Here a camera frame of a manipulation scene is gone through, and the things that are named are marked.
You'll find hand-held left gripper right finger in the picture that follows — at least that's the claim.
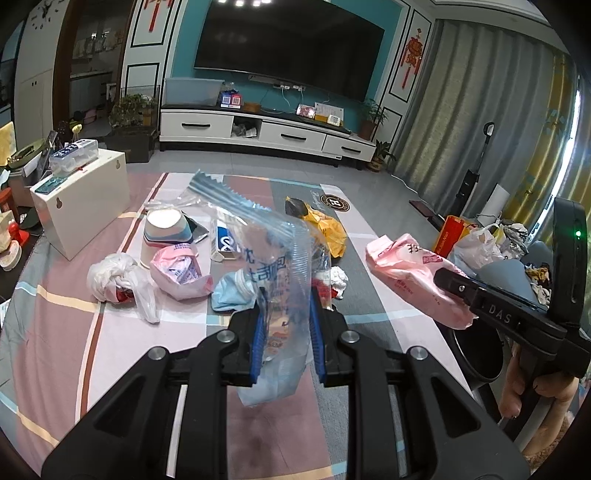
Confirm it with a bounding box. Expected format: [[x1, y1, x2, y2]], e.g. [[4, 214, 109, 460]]
[[308, 286, 532, 480]]

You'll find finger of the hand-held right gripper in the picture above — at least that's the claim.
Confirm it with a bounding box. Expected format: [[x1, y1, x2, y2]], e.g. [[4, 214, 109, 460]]
[[433, 267, 486, 309]]

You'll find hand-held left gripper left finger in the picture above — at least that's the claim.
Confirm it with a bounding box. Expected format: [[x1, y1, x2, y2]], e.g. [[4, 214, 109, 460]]
[[41, 286, 267, 480]]

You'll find black trash bin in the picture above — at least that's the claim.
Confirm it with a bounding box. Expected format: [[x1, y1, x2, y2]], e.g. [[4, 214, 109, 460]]
[[442, 318, 514, 385]]

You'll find blue face mask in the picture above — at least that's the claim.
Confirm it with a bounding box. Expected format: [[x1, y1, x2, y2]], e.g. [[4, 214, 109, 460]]
[[211, 271, 259, 315]]

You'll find large pink plastic bag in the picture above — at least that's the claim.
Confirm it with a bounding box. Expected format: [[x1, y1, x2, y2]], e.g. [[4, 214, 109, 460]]
[[366, 233, 480, 330]]

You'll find red white wrapper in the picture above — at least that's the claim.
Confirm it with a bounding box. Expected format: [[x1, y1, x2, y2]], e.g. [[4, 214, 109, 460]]
[[314, 272, 336, 311]]

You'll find clear blue-print plastic bag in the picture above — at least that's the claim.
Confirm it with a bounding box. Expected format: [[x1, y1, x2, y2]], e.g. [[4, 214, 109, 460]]
[[190, 168, 333, 408]]

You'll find pink purple-print packet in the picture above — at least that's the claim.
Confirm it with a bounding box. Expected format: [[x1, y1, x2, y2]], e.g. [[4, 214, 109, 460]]
[[150, 243, 214, 302]]

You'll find person's right forearm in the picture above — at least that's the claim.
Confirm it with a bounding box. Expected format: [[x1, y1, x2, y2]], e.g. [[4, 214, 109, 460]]
[[523, 397, 583, 459]]

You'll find person's right hand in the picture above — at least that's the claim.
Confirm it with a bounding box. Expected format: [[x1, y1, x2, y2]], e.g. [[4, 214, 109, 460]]
[[498, 342, 580, 420]]

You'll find white plastic shopping bag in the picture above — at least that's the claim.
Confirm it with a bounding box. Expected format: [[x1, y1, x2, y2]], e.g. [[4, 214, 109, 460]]
[[449, 225, 507, 278]]

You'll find grey sofa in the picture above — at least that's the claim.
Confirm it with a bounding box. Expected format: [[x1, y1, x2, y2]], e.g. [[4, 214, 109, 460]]
[[475, 240, 552, 308]]

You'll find clutter pile on sofa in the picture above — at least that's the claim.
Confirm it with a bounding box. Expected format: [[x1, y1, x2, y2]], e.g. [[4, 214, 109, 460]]
[[502, 222, 554, 306]]

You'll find red shopping bag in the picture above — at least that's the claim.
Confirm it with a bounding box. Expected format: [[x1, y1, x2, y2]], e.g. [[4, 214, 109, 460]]
[[434, 215, 482, 259]]

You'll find crumpled white tissue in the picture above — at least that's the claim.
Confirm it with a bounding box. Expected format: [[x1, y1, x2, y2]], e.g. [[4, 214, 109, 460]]
[[329, 265, 350, 299]]

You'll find dark floor mat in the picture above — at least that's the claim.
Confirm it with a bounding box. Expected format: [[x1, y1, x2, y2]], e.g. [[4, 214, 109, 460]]
[[408, 199, 447, 230]]

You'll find white standing panel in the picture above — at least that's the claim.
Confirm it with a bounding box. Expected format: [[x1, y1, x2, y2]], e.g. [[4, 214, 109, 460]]
[[479, 184, 509, 223]]

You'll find white blue carton box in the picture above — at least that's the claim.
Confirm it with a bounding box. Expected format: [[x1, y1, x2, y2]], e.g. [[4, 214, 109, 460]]
[[210, 219, 250, 264]]

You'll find black upright vacuum cleaner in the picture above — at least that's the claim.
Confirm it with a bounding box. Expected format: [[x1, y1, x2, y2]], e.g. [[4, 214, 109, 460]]
[[454, 122, 496, 219]]

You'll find yellow snack packet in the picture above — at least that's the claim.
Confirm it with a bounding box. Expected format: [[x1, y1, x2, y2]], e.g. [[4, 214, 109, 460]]
[[285, 196, 348, 259]]

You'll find dark foil packet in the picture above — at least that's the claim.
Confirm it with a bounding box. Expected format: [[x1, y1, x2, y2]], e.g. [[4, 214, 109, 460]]
[[182, 215, 213, 244]]

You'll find white paper cup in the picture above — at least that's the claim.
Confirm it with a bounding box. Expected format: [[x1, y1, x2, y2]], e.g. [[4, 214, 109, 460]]
[[139, 240, 161, 271]]

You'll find white blue-striped paper bowl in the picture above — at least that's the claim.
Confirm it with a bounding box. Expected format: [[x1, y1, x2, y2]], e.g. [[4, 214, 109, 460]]
[[142, 209, 195, 245]]

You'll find small potted floor plant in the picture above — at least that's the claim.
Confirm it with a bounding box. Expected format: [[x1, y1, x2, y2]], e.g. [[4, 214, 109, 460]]
[[368, 140, 398, 173]]

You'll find crumpled white plastic bag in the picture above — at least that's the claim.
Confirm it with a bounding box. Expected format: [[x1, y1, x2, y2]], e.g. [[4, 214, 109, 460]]
[[87, 253, 160, 324]]

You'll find yellow patterned curtain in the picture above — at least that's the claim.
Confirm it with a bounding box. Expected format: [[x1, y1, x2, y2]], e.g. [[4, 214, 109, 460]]
[[516, 51, 583, 224]]

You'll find clear plastic wrapper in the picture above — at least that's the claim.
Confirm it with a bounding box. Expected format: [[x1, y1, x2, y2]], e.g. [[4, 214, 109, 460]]
[[144, 174, 218, 213]]

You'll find grey curtain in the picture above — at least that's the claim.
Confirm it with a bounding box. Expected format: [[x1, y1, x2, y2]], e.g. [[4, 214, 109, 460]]
[[392, 18, 570, 206]]

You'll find potted plant in brown pot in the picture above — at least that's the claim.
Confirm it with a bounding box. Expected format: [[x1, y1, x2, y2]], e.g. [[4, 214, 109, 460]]
[[359, 98, 389, 141]]

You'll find white television cabinet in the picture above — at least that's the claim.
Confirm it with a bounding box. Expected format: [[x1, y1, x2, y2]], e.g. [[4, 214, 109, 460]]
[[159, 104, 377, 169]]

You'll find desk calendar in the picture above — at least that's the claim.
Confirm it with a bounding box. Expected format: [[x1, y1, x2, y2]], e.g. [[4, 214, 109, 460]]
[[314, 102, 345, 122]]

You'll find white storage box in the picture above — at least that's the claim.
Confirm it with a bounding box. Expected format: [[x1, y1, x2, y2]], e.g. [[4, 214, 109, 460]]
[[30, 148, 131, 262]]

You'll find leafy plant in dark planter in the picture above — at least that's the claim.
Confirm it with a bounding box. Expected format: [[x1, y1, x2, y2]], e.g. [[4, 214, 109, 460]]
[[104, 93, 158, 164]]

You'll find translucent blue storage box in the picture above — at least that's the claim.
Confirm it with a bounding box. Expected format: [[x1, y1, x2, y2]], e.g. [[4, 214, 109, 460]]
[[164, 76, 225, 108]]

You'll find clear plastic container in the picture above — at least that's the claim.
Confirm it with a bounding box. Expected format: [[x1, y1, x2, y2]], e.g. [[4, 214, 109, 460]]
[[48, 138, 100, 174]]

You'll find red white toy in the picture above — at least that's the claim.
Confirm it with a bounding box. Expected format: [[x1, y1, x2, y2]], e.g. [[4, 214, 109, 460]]
[[0, 211, 31, 271]]

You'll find black television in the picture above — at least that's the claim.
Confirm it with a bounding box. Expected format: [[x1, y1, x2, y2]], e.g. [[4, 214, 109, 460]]
[[193, 0, 386, 102]]

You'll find green hat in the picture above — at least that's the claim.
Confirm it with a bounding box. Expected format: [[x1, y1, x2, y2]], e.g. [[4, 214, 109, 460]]
[[6, 140, 48, 169]]

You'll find red knot wall decoration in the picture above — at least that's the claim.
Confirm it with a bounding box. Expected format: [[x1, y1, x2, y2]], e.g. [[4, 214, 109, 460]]
[[400, 28, 425, 89], [142, 0, 163, 33]]

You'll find wall clock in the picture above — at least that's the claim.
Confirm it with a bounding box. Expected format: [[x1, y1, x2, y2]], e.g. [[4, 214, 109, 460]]
[[27, 0, 66, 29]]

